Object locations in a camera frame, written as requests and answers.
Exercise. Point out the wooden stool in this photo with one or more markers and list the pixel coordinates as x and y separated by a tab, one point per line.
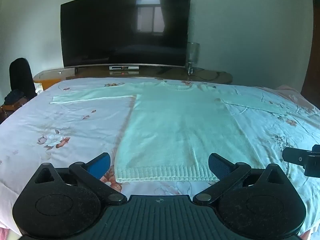
10	110

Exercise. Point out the black office chair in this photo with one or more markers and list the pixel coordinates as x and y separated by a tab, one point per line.
21	77

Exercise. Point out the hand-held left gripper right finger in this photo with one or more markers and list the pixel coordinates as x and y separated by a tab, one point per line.
219	166

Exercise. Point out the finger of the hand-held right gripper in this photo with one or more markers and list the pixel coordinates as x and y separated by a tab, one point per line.
293	155

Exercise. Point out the brown wooden door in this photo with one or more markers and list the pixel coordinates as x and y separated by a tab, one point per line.
312	55

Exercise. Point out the black flat screen television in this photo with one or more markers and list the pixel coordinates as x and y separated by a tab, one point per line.
120	30

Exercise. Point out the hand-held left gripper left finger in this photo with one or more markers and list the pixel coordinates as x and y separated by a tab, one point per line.
100	165

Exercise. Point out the wooden television cabinet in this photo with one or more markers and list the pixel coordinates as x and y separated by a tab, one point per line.
75	76

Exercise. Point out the dark clothes pile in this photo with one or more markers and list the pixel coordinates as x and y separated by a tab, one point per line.
13	97

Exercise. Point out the pink blanket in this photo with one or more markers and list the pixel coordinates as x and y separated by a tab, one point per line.
292	93

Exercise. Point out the white knit sweater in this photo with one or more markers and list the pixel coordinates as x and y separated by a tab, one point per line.
172	130

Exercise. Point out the floral bed sheet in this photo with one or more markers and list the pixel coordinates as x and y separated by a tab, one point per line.
62	130

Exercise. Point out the silver set-top box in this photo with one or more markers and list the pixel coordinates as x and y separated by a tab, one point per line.
123	67

